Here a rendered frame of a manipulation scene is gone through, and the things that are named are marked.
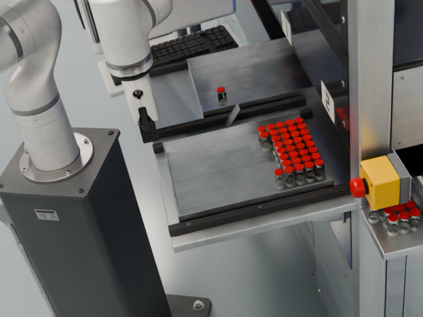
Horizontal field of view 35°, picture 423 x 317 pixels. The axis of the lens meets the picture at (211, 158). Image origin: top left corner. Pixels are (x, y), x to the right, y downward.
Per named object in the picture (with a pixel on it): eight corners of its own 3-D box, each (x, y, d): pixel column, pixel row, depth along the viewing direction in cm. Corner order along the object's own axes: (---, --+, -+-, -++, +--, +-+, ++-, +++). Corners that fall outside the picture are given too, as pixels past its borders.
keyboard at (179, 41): (224, 27, 221) (223, 21, 219) (239, 48, 211) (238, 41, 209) (106, 64, 215) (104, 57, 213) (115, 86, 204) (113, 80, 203)
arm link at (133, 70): (153, 61, 121) (157, 75, 123) (147, 37, 127) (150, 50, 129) (107, 72, 120) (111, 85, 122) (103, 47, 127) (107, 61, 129)
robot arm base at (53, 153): (7, 182, 169) (-20, 124, 157) (38, 133, 182) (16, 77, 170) (77, 186, 164) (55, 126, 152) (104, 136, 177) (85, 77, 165)
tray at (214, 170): (300, 121, 167) (299, 110, 165) (333, 191, 147) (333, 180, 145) (165, 153, 165) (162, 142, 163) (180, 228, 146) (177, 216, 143)
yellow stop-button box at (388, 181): (394, 178, 136) (395, 151, 132) (408, 202, 131) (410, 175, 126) (357, 187, 136) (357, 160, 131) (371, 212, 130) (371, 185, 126)
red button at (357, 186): (366, 185, 134) (366, 170, 131) (374, 199, 131) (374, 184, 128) (347, 190, 134) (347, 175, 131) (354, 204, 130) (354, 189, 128)
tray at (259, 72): (304, 43, 193) (304, 32, 191) (334, 93, 174) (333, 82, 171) (188, 69, 192) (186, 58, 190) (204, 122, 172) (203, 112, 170)
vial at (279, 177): (284, 182, 151) (282, 166, 148) (287, 189, 150) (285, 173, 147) (274, 184, 151) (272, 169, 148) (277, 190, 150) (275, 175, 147)
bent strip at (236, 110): (240, 121, 171) (238, 102, 167) (243, 127, 168) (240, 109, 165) (186, 133, 170) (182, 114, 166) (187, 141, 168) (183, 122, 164)
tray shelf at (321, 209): (300, 39, 198) (299, 34, 197) (393, 200, 145) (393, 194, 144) (140, 76, 196) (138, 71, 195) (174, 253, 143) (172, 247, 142)
